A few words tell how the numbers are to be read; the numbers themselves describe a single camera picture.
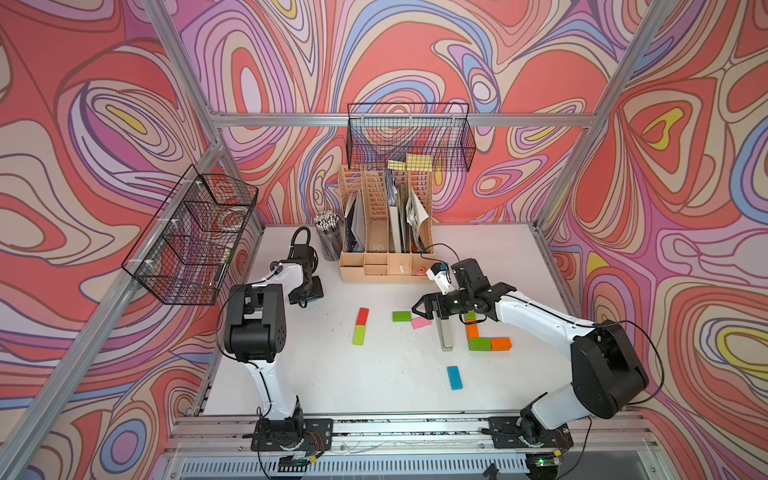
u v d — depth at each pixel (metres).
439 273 0.79
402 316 0.93
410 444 0.73
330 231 0.97
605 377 0.43
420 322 0.93
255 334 0.51
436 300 0.75
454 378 0.82
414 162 0.82
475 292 0.67
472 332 0.91
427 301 0.76
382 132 0.96
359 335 0.91
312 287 0.87
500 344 0.86
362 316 0.95
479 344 0.88
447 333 0.88
